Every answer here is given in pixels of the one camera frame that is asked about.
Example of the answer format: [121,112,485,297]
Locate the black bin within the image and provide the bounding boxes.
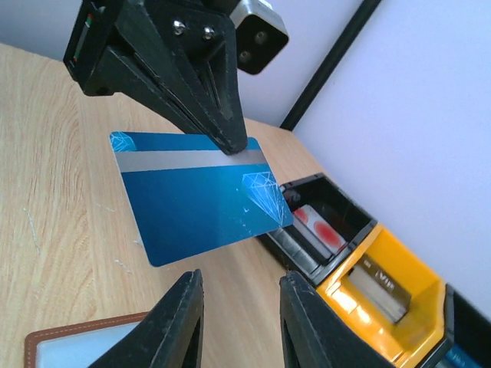
[258,173,377,287]
[419,284,490,367]

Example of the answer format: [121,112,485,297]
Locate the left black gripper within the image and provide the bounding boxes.
[63,1,247,153]

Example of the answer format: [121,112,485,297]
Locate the right black bin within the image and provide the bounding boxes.
[419,284,490,367]

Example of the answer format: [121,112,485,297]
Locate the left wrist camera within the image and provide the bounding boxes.
[229,0,289,75]

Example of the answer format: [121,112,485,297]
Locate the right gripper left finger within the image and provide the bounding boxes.
[91,269,203,368]

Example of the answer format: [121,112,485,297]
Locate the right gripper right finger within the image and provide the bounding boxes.
[279,271,393,367]

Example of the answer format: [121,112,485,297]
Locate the left black bin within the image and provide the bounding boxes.
[258,173,377,287]

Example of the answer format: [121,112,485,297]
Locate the yellow middle bin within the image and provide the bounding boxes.
[316,225,446,367]

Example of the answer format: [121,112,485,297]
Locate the brown leather card holder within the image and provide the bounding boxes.
[24,312,147,367]

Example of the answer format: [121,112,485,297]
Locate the black enclosure frame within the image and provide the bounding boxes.
[279,0,382,131]

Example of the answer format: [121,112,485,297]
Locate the grey vip card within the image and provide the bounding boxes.
[348,254,412,324]

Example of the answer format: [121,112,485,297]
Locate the red white card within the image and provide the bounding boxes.
[293,205,347,262]

